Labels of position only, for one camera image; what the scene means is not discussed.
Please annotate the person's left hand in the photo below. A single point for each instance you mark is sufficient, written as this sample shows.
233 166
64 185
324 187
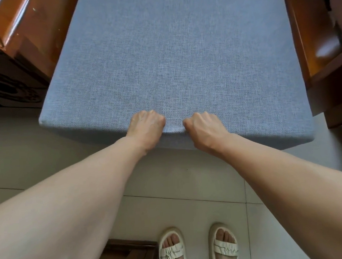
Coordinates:
147 130

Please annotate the person's right forearm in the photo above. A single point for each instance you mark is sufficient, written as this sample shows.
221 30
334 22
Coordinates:
301 196

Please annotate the person's right hand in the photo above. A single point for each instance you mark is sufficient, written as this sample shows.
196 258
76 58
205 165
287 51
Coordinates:
207 133

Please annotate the person's left forearm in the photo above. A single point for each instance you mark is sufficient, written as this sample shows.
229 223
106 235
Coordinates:
56 220

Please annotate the grey seat cushion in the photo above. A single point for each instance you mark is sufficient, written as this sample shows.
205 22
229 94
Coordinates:
165 44

